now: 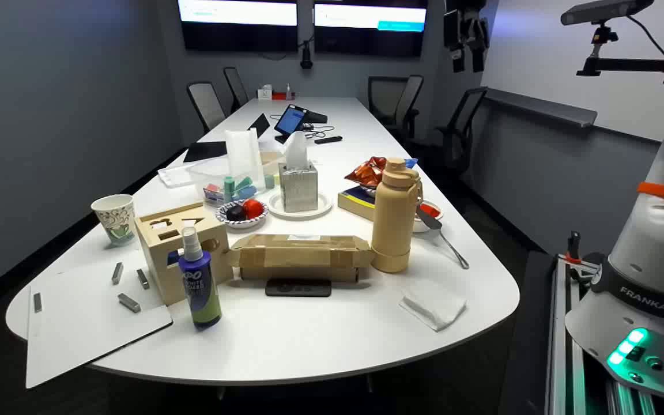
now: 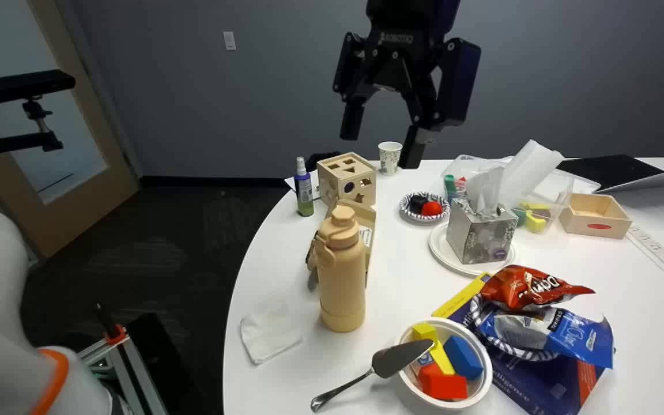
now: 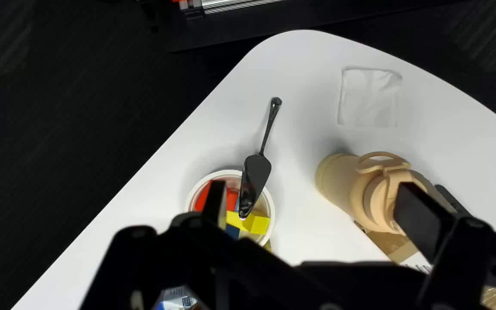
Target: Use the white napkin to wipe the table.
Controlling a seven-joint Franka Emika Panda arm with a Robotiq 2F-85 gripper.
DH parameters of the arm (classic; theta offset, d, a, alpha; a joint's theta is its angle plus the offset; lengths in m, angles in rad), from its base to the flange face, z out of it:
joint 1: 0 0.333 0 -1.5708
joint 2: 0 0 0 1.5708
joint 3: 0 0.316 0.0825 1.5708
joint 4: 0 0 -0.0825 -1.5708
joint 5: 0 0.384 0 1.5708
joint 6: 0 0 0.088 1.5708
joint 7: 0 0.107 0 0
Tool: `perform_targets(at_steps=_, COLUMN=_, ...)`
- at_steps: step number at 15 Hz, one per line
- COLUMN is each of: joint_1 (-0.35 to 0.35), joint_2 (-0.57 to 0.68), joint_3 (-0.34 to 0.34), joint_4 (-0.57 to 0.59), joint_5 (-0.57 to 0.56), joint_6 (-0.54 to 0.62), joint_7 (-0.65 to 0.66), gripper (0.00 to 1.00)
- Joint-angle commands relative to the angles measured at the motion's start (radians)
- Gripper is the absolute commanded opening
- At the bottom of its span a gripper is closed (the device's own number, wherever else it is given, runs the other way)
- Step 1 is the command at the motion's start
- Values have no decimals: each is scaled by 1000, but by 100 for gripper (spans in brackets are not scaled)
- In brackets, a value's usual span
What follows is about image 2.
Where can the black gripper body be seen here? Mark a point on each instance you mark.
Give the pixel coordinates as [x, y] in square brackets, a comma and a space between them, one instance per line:
[393, 53]

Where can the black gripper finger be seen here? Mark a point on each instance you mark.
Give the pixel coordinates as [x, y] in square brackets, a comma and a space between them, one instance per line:
[352, 119]
[413, 149]

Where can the white napkin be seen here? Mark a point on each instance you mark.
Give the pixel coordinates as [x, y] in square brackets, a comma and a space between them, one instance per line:
[269, 335]

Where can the patterned paper cup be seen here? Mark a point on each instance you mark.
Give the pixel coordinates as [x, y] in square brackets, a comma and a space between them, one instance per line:
[390, 157]

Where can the green marker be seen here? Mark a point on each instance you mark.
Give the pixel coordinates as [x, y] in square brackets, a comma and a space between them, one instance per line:
[450, 186]

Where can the small black block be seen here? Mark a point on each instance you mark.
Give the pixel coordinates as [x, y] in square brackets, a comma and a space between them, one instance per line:
[417, 202]

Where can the wooden shape sorter box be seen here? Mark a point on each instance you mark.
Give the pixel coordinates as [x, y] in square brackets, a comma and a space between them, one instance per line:
[345, 181]

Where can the small red block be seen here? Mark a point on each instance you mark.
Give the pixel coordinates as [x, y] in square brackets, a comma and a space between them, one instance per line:
[432, 207]

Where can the red marker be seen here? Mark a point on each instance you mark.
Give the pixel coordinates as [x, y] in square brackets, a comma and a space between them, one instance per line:
[463, 186]

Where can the small bowl red contents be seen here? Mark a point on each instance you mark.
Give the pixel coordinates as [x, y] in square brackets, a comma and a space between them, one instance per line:
[410, 215]

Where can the white tissue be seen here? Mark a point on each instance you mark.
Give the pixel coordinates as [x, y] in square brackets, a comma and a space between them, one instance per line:
[486, 191]

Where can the small spray bottle blue label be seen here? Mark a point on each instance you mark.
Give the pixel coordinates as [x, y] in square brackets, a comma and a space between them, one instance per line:
[305, 197]

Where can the white round plate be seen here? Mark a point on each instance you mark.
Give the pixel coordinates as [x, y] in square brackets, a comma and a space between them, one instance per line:
[438, 252]

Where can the grey tissue box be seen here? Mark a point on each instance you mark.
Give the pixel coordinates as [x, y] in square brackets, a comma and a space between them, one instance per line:
[483, 238]

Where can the yellow-green tape roll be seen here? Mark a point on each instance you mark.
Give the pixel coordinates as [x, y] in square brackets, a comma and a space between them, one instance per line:
[535, 221]

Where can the beige water bottle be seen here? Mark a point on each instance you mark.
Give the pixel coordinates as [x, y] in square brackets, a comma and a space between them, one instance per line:
[342, 284]

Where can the long yellow block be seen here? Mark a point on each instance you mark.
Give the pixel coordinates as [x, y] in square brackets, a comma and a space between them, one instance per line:
[460, 299]

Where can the small wooden tray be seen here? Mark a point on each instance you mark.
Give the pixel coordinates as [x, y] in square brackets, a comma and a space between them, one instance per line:
[573, 221]

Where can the red chips bag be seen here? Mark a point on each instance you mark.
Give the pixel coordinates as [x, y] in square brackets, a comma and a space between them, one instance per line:
[528, 288]

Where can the black laptop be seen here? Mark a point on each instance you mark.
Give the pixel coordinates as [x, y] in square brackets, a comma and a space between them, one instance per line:
[600, 171]

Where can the metal cake server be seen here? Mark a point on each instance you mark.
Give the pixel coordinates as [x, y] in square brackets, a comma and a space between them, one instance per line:
[397, 360]

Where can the blue block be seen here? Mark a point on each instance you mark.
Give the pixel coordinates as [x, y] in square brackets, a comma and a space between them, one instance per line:
[464, 358]

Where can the white bowl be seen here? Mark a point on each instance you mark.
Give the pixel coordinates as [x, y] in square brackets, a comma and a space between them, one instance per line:
[481, 382]

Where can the blue snack bag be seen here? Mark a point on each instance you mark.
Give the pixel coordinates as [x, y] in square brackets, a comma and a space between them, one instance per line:
[578, 336]

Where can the wooden door with window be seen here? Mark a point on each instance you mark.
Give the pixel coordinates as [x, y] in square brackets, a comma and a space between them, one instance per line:
[79, 199]

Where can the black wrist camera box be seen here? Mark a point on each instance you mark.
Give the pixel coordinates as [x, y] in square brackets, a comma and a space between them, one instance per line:
[463, 80]

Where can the white wall switch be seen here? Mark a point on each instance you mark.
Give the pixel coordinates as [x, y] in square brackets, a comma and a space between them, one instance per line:
[229, 40]

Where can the aluminium frame rail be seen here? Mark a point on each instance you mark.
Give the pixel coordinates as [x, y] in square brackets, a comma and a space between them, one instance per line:
[136, 377]

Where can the black camera on stand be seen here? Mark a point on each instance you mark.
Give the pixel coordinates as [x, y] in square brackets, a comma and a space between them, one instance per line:
[18, 84]

